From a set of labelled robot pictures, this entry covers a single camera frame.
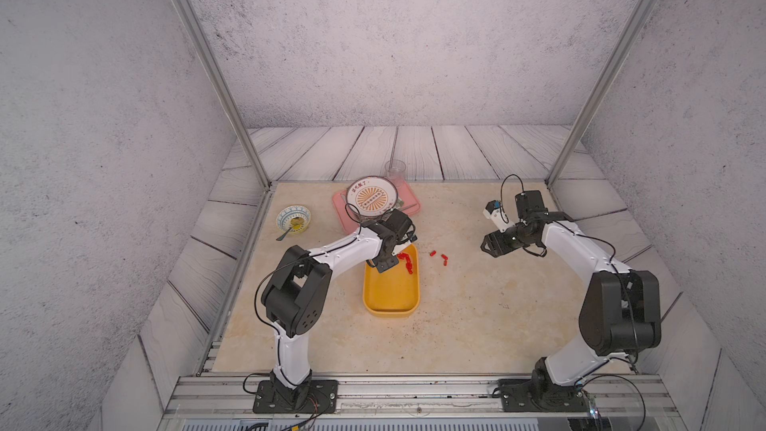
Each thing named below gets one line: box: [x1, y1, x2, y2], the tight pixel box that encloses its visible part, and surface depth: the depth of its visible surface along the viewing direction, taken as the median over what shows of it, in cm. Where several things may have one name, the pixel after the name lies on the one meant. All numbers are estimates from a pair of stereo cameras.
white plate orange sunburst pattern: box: [346, 175, 399, 218], surface depth 117 cm
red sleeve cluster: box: [396, 252, 414, 275], surface depth 101 cm
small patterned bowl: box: [275, 205, 312, 234], surface depth 110 cm
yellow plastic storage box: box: [363, 243, 420, 318], surface depth 91 cm
